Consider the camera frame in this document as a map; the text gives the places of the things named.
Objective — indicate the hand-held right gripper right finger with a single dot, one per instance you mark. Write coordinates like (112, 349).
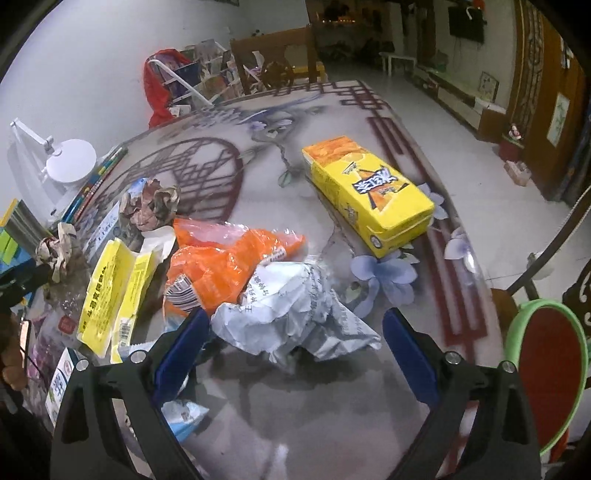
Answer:
(411, 355)

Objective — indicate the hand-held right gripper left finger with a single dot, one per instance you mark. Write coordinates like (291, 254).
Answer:
(178, 350)

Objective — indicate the yellow medicine packet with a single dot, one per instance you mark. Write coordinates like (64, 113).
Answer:
(111, 286)

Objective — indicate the orange plastic bag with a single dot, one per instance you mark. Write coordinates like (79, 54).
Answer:
(217, 267)

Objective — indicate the green rimmed red basin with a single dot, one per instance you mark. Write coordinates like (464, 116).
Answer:
(549, 360)

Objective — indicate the yellow snack box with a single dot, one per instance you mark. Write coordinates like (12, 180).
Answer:
(369, 194)

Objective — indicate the crumpled brown paper ball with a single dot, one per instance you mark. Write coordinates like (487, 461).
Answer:
(150, 205)
(57, 254)

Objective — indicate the clear plastic bag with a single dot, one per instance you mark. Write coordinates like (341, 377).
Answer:
(55, 318)

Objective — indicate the stack of books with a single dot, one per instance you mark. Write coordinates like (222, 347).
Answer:
(14, 230)

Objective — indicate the small blue white packet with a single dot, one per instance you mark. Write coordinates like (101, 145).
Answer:
(184, 415)

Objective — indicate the white blue carton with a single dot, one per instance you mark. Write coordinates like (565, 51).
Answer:
(57, 383)

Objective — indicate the white paper wrapper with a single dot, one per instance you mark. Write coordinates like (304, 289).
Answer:
(159, 242)

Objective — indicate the crumpled white printed paper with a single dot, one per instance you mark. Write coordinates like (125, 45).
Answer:
(286, 323)

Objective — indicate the white desk lamp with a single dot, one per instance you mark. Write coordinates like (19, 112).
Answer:
(69, 159)

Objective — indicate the bundle of coloured pencils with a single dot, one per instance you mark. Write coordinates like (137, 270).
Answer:
(99, 175)

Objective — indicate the carved wooden chair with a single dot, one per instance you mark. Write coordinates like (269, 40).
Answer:
(572, 258)

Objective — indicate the small pink box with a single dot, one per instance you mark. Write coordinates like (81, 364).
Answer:
(517, 171)

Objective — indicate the red bag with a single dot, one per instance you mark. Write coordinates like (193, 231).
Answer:
(157, 87)

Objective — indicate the red figurine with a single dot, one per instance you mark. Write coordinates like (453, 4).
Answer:
(512, 138)

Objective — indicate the low television cabinet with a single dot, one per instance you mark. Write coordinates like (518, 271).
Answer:
(457, 94)

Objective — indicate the white book rack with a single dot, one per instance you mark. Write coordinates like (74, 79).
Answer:
(203, 74)

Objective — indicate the small framed picture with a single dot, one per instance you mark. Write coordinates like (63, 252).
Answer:
(489, 85)

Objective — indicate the white bench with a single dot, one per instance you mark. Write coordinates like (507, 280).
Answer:
(399, 60)

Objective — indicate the carved wooden door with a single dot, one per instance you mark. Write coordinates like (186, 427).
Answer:
(554, 92)

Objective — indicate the plain wooden chair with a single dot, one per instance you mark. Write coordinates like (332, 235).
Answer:
(277, 55)

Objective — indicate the wall television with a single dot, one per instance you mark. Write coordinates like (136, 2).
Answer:
(466, 23)

